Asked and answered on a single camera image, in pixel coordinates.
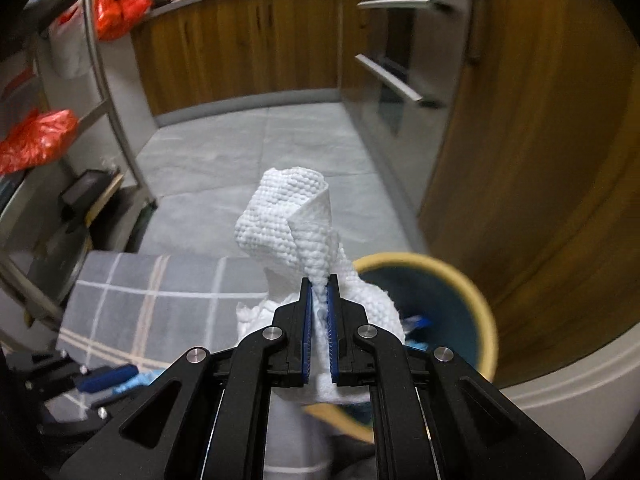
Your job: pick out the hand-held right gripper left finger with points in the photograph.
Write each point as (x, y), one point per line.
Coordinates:
(307, 330)

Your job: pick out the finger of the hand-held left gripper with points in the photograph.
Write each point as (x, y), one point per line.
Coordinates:
(107, 379)
(105, 406)

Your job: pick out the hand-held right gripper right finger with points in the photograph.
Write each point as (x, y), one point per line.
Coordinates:
(332, 330)

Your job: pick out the blue face mask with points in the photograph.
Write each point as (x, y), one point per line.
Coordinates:
(137, 382)

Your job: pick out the white paper towel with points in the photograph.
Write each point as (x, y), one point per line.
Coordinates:
(290, 220)

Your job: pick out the yellow rimmed blue bin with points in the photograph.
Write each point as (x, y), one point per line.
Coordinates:
(450, 300)

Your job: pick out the grey checked mat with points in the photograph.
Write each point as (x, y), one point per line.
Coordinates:
(150, 310)

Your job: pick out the black flat box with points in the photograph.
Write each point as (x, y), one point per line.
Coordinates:
(87, 185)

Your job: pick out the crumpled red plastic bag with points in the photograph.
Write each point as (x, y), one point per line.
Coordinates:
(35, 140)

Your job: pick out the white curved object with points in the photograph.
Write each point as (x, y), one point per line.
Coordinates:
(575, 410)

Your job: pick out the tall wooden kitchen cabinet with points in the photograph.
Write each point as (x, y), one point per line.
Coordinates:
(525, 135)

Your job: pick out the metal shelf rack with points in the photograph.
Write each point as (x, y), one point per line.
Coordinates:
(111, 90)

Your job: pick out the long wooden kitchen cabinet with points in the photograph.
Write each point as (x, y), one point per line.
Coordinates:
(225, 45)

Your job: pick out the stainless steel oven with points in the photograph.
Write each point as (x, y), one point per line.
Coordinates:
(400, 35)

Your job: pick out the hanging white plastic bag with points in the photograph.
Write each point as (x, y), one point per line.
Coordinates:
(70, 45)

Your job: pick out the hanging red plastic bag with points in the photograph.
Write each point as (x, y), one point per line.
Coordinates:
(117, 5)

